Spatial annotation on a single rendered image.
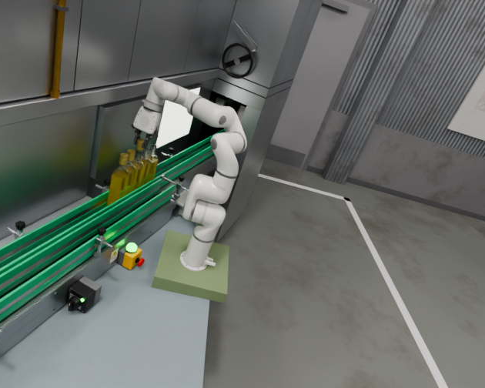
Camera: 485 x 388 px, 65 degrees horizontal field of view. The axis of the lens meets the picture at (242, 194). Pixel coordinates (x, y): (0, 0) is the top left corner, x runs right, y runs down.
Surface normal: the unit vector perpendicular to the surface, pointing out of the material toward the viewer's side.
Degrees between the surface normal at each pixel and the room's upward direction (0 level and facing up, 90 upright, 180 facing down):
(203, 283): 4
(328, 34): 90
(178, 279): 4
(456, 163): 90
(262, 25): 90
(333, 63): 90
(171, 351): 0
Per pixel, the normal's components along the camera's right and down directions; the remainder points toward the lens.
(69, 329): 0.30, -0.84
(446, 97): 0.02, 0.49
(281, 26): -0.35, 0.36
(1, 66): 0.89, 0.42
